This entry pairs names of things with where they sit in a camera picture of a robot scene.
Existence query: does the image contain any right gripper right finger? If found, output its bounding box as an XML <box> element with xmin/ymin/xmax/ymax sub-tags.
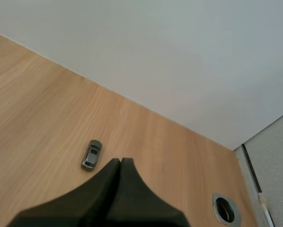
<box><xmin>106</xmin><ymin>157</ymin><xmax>190</xmax><ymax>227</ymax></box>

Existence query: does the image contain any small grey toy car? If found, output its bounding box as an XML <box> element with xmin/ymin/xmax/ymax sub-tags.
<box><xmin>81</xmin><ymin>140</ymin><xmax>103</xmax><ymax>170</ymax></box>

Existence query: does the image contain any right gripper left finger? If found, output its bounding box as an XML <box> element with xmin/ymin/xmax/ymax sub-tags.
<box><xmin>8</xmin><ymin>158</ymin><xmax>121</xmax><ymax>227</ymax></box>

